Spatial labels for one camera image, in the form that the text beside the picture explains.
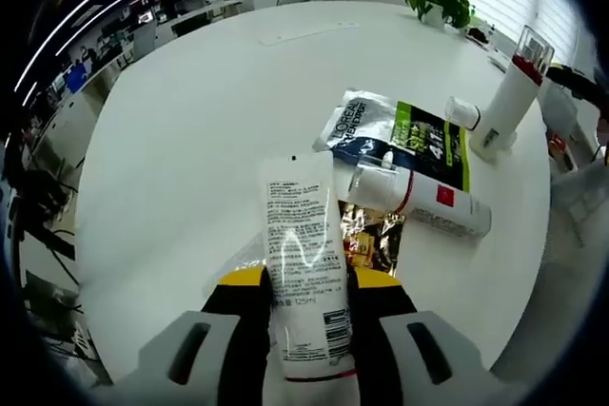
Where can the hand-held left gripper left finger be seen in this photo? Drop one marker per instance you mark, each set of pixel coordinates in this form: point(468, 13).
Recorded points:
point(228, 339)

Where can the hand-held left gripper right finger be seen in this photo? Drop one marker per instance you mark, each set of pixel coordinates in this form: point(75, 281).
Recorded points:
point(390, 344)

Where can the tall white bottle red collar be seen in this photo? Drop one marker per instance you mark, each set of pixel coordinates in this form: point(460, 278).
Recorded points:
point(504, 102)

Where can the white skincare sachet blue label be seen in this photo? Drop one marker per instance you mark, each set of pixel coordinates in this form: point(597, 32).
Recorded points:
point(238, 263)

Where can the gold foil skincare sachet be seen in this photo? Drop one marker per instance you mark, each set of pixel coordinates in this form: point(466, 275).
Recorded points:
point(376, 244)

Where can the small clear-capped skincare bottle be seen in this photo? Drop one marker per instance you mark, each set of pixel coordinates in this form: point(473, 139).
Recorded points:
point(459, 111)

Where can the white skincare tube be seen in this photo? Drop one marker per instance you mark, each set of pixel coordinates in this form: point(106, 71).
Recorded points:
point(304, 235)

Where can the white pump bottle red label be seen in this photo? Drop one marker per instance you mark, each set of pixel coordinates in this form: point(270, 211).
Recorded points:
point(428, 201)

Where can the green dark face mask pouch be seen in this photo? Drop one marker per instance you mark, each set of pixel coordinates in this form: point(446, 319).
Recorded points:
point(371, 125)

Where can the dark red pouch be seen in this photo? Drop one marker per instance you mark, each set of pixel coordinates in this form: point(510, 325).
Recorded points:
point(478, 35)

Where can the black tripod stand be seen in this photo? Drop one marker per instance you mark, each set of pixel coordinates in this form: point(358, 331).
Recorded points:
point(50, 239)

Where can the white swivel chair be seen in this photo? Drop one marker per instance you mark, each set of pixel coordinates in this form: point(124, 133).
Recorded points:
point(144, 40)

